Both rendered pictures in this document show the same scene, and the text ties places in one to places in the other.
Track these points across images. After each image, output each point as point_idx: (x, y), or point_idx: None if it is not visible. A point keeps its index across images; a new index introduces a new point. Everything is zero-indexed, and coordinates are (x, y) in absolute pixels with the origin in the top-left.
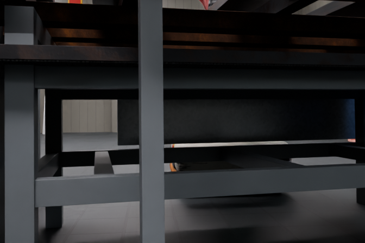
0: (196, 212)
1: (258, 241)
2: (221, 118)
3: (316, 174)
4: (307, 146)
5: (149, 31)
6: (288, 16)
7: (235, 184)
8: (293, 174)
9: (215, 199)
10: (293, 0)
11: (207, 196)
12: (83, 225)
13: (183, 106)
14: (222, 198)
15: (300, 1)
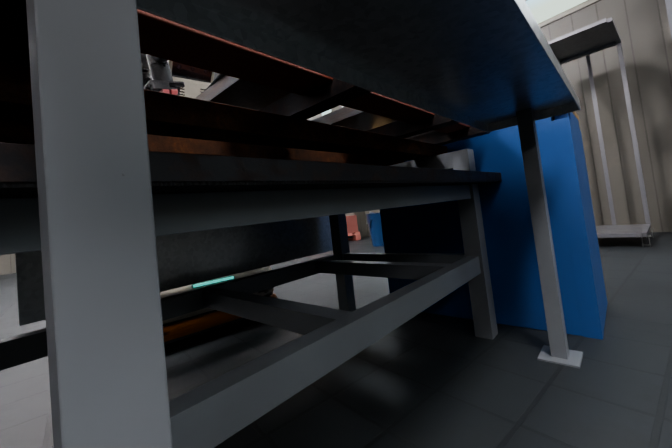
0: (172, 385)
1: (278, 414)
2: (198, 252)
3: (369, 323)
4: (297, 267)
5: (82, 62)
6: (303, 122)
7: (280, 384)
8: (348, 334)
9: (193, 351)
10: (321, 97)
11: (237, 430)
12: None
13: None
14: (203, 347)
15: (331, 99)
